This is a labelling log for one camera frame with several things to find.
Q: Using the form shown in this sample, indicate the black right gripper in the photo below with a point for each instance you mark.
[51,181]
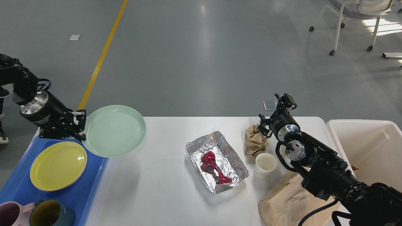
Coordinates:
[282,125]

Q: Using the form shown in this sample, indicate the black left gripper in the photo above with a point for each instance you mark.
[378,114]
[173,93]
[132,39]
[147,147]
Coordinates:
[53,118]

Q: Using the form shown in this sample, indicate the brown paper ball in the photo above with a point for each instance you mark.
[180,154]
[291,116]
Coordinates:
[256,142]

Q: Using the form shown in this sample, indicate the light green plate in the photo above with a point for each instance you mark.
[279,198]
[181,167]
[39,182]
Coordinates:
[113,131]

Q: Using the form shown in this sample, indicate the dark teal mug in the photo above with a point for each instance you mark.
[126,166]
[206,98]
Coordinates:
[51,213]

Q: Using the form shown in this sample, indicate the pink mug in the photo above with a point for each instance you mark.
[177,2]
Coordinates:
[15,214]

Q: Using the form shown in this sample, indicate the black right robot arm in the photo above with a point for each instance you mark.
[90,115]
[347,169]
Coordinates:
[325,174]

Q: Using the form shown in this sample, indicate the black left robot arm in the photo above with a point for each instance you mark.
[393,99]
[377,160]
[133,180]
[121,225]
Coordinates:
[25,83]

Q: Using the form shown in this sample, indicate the grey floor plate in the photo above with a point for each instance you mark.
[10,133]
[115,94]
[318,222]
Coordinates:
[271,105]

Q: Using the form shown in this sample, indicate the yellow plate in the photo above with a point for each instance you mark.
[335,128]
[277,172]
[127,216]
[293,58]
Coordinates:
[58,166]

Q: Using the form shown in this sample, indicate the white paper cup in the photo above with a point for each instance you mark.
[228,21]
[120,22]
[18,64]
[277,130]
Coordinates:
[265,164]

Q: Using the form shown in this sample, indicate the aluminium foil tray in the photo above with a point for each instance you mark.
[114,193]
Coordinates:
[226,158]

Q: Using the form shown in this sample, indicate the blue plastic tray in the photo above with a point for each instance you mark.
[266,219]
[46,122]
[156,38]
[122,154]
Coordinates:
[77,197]

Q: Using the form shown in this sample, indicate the red crumpled wrapper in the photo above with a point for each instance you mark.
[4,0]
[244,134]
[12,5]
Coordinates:
[209,166]

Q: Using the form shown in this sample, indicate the flat brown paper bag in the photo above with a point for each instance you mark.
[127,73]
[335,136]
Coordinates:
[288,202]

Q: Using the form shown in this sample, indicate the white plastic bin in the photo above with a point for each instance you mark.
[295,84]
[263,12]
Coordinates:
[373,146]

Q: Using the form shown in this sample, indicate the white bar on floor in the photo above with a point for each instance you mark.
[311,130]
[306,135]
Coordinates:
[392,55]

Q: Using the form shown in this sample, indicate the white office chair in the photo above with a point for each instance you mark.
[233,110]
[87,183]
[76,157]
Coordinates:
[355,9]

